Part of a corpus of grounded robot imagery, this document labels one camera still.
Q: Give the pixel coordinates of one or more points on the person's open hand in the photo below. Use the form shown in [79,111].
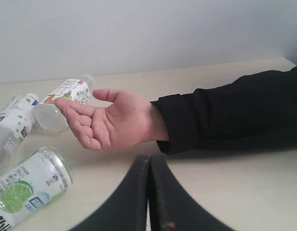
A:
[128,121]

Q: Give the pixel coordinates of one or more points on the lime label clear bottle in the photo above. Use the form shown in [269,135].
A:
[37,181]

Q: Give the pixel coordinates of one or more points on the tea bottle with orange bird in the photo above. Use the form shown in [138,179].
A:
[49,119]

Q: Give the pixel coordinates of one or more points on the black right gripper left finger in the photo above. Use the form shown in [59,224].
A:
[126,207]

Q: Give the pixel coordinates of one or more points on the clear bottle white blue label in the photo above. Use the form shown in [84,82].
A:
[16,121]

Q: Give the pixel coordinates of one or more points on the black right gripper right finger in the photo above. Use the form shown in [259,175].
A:
[171,208]

